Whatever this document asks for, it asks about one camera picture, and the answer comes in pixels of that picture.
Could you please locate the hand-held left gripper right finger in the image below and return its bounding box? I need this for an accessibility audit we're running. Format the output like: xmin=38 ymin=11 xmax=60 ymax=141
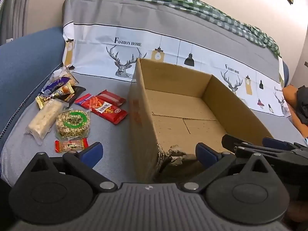
xmin=179 ymin=142 xmax=282 ymax=193

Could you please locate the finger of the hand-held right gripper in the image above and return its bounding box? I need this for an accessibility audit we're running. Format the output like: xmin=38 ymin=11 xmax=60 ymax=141
xmin=262 ymin=137 xmax=308 ymax=151
xmin=221 ymin=135 xmax=308 ymax=164

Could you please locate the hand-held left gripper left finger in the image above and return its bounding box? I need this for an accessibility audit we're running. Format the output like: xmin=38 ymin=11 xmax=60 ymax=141
xmin=18 ymin=142 xmax=119 ymax=193

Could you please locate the small red candy packet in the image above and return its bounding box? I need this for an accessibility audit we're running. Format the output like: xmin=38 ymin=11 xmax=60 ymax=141
xmin=55 ymin=138 xmax=89 ymax=153

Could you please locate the round peanut brittle packet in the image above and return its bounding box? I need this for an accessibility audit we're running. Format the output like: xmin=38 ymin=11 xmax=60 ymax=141
xmin=55 ymin=108 xmax=91 ymax=140

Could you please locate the large red snack packet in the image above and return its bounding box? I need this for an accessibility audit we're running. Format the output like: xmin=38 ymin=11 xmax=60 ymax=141
xmin=74 ymin=94 xmax=128 ymax=125

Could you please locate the brown cardboard box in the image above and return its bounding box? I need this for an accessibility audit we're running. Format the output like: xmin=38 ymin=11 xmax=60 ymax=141
xmin=128 ymin=58 xmax=275 ymax=184

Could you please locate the red white banded packet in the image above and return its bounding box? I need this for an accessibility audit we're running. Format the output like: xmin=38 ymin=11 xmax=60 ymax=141
xmin=96 ymin=90 xmax=127 ymax=107

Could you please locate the white rice cracker bar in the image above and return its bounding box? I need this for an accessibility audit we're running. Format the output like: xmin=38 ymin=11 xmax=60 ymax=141
xmin=24 ymin=99 xmax=69 ymax=146

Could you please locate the black snack packet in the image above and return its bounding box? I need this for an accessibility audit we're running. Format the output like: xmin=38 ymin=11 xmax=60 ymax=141
xmin=60 ymin=86 xmax=86 ymax=102

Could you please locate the gold stick snack packet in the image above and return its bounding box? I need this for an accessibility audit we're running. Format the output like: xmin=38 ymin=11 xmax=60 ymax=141
xmin=36 ymin=84 xmax=75 ymax=109

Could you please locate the purple white stick sachet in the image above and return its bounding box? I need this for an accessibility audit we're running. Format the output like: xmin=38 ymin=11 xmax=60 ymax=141
xmin=41 ymin=76 xmax=71 ymax=94

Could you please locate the clear wrapper snack packet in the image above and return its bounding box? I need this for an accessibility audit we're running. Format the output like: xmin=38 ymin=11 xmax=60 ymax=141
xmin=49 ymin=65 xmax=79 ymax=85

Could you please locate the black cloth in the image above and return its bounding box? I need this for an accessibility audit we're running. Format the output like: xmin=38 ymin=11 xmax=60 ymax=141
xmin=295 ymin=85 xmax=308 ymax=126

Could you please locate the orange cushion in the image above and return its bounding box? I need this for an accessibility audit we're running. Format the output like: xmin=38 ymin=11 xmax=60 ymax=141
xmin=281 ymin=85 xmax=308 ymax=140

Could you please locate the green checked cloth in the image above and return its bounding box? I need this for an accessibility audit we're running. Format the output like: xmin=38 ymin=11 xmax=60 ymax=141
xmin=70 ymin=0 xmax=281 ymax=56

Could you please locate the grey curtain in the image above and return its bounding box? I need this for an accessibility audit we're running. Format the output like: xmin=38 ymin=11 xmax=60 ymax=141
xmin=0 ymin=0 xmax=32 ymax=44

